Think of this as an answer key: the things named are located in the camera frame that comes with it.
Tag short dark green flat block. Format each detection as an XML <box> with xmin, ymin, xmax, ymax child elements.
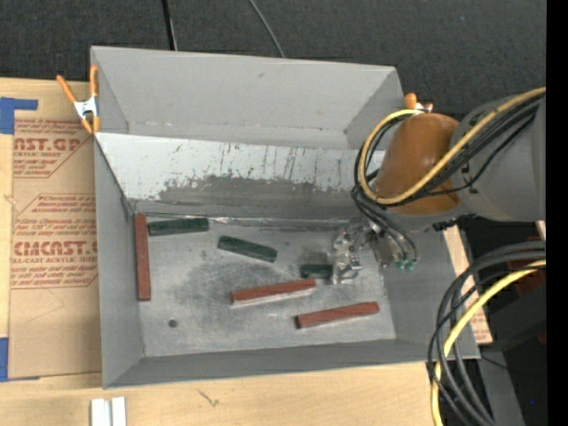
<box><xmin>298</xmin><ymin>263</ymin><xmax>335</xmax><ymax>280</ymax></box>

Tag grey metal bin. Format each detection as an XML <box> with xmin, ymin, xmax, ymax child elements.
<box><xmin>90</xmin><ymin>45</ymin><xmax>481</xmax><ymax>390</ymax></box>

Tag brown cardboard board red print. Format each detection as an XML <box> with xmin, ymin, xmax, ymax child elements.
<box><xmin>0</xmin><ymin>76</ymin><xmax>104</xmax><ymax>382</ymax></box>

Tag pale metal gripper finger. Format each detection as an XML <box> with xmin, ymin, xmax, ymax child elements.
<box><xmin>330</xmin><ymin>255</ymin><xmax>365</xmax><ymax>286</ymax></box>
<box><xmin>332</xmin><ymin>231</ymin><xmax>363</xmax><ymax>257</ymax></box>

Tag red-brown flat block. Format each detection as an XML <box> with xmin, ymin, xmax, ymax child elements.
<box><xmin>134</xmin><ymin>212</ymin><xmax>153</xmax><ymax>303</ymax></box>
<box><xmin>294</xmin><ymin>301</ymin><xmax>382</xmax><ymax>330</ymax></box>
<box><xmin>228</xmin><ymin>278</ymin><xmax>318</xmax><ymax>306</ymax></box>

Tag black cylinder on white bracket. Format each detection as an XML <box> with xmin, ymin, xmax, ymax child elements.
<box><xmin>430</xmin><ymin>217</ymin><xmax>462</xmax><ymax>233</ymax></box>

